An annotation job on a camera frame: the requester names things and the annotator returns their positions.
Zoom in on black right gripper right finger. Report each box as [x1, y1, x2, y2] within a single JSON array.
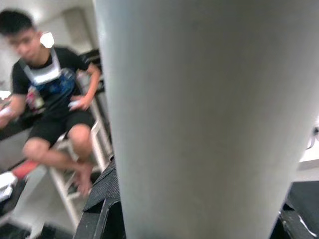
[[268, 201, 319, 239]]

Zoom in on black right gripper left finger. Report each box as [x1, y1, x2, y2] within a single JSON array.
[[73, 155, 128, 239]]

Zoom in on white plastic table leg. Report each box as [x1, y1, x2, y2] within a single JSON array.
[[92, 0, 319, 239]]

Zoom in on tall white stool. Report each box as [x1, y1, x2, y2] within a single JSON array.
[[48, 72, 114, 226]]

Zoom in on seated person black shirt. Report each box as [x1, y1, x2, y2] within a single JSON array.
[[0, 9, 103, 197]]

